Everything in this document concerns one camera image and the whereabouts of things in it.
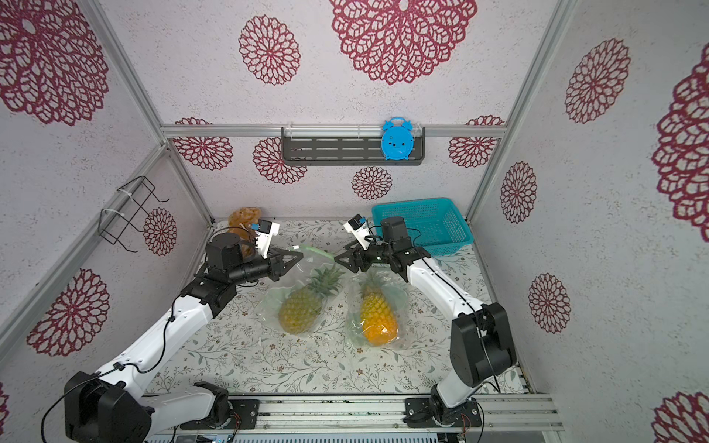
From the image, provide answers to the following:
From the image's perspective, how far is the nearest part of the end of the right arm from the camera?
720 mm

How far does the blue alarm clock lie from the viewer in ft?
2.93

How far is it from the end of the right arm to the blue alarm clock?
352 millimetres
